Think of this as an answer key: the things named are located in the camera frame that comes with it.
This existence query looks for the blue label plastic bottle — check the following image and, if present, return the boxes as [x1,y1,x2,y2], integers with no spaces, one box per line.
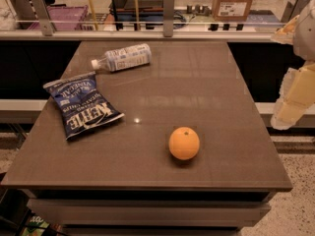
[91,43,152,72]

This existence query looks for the green snack package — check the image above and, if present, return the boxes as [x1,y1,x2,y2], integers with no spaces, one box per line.
[20,215,49,236]

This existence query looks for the cardboard box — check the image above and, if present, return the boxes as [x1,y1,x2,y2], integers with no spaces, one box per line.
[212,0,253,21]

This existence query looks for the orange fruit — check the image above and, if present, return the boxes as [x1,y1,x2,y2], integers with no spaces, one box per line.
[168,127,200,160]

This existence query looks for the brown table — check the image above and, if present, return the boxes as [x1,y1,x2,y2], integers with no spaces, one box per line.
[3,41,291,236]

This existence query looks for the blue kettle chips bag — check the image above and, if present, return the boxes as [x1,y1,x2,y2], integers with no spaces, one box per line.
[43,72,124,140]

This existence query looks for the purple plastic crate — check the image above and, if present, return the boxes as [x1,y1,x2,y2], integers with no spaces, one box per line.
[28,4,90,31]

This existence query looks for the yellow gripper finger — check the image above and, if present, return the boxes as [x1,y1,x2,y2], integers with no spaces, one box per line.
[271,16,299,45]
[271,62,315,130]

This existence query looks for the glass railing with metal posts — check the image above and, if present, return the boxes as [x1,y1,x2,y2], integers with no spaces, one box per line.
[0,0,290,42]

